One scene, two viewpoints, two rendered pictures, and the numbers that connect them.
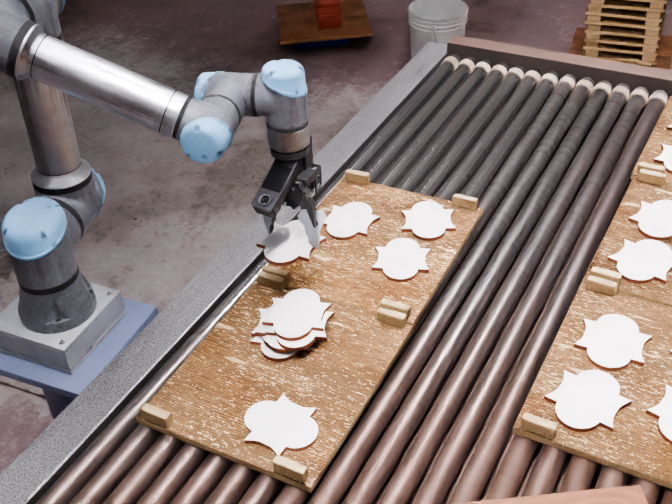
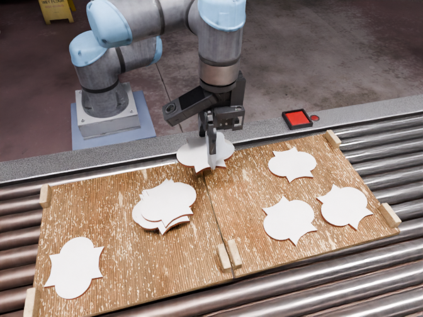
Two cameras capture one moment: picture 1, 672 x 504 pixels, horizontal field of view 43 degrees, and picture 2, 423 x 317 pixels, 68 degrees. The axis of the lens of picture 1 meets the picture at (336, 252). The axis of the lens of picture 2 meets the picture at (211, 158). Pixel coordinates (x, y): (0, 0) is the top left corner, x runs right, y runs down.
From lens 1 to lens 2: 1.14 m
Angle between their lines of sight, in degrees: 34
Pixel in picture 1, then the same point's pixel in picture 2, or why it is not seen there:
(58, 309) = (90, 102)
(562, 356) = not seen: outside the picture
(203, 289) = (172, 143)
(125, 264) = (264, 111)
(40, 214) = (92, 41)
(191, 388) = (82, 195)
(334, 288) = (225, 202)
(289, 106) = (208, 35)
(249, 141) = (369, 90)
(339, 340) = (179, 241)
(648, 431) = not seen: outside the picture
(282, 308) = (165, 190)
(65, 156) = not seen: hidden behind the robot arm
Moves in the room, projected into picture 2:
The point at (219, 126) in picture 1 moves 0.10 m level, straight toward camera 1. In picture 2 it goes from (111, 14) to (54, 39)
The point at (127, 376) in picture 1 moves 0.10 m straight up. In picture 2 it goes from (82, 161) to (71, 136)
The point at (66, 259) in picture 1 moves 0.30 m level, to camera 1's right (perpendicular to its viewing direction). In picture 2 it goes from (96, 77) to (160, 126)
